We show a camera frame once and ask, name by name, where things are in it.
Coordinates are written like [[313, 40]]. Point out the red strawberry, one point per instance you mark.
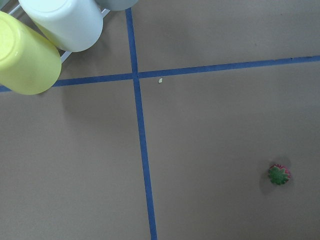
[[279, 174]]

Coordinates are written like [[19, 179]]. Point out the grey upturned cup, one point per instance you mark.
[[116, 5]]

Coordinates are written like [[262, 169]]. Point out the white upturned cup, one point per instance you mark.
[[65, 21]]

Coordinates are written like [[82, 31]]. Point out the yellow upturned cup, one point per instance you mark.
[[29, 63]]

